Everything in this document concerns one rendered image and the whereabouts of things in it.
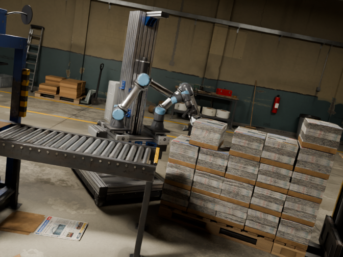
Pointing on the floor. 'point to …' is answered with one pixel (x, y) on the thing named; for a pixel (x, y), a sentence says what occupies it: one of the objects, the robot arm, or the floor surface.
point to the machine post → (19, 65)
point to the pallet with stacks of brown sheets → (62, 88)
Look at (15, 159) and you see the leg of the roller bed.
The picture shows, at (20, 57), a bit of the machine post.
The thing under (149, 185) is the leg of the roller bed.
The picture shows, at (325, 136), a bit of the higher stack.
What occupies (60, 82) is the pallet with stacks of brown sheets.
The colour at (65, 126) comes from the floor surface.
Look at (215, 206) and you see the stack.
